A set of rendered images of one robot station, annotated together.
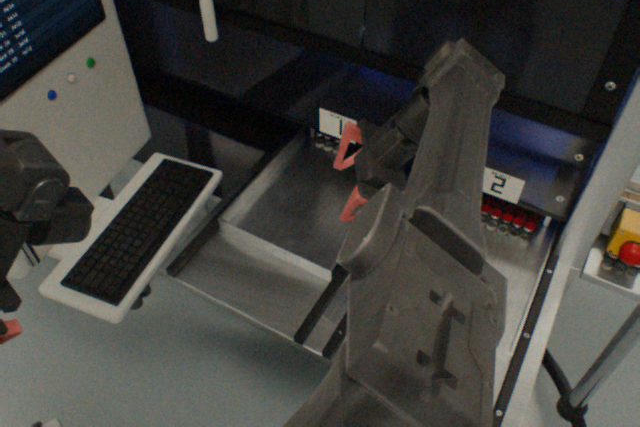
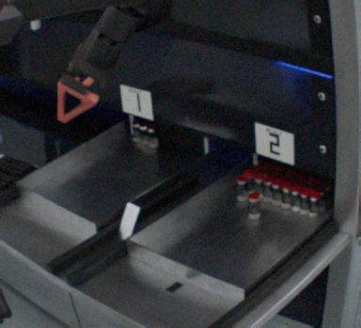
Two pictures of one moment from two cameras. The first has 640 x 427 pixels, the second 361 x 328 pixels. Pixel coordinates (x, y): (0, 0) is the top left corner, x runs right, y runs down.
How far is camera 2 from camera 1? 65 cm
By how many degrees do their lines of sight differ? 22
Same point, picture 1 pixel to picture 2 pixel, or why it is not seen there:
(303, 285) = (71, 239)
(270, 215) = (65, 189)
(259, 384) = not seen: outside the picture
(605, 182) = (347, 121)
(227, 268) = (14, 221)
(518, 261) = (299, 231)
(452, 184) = not seen: outside the picture
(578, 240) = (347, 198)
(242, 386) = not seen: outside the picture
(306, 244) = (87, 211)
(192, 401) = not seen: outside the picture
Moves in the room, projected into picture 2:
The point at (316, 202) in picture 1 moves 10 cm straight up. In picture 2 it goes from (112, 182) to (105, 138)
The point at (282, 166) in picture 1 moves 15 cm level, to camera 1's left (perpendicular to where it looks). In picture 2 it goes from (93, 155) to (35, 153)
